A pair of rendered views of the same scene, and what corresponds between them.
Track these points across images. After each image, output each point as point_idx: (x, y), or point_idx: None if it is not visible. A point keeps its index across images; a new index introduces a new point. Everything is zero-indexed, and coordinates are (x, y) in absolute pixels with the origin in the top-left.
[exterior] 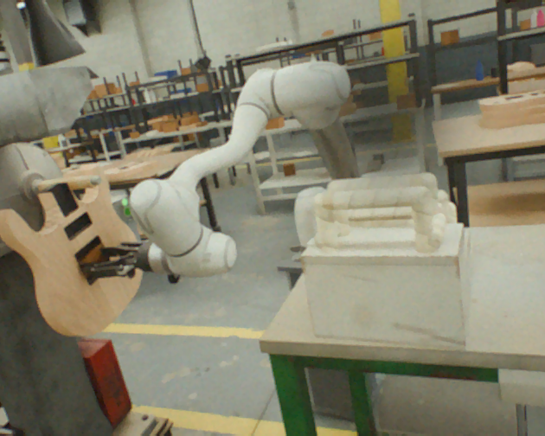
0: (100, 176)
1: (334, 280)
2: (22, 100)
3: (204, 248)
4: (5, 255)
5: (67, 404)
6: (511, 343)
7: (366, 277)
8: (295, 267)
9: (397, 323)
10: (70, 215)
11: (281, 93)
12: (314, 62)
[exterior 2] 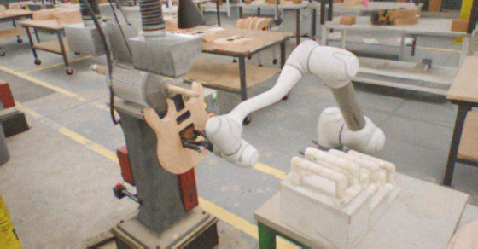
0: (200, 89)
1: (293, 200)
2: (166, 58)
3: (240, 154)
4: None
5: (165, 195)
6: None
7: (307, 205)
8: None
9: (318, 232)
10: (180, 112)
11: (312, 65)
12: (337, 50)
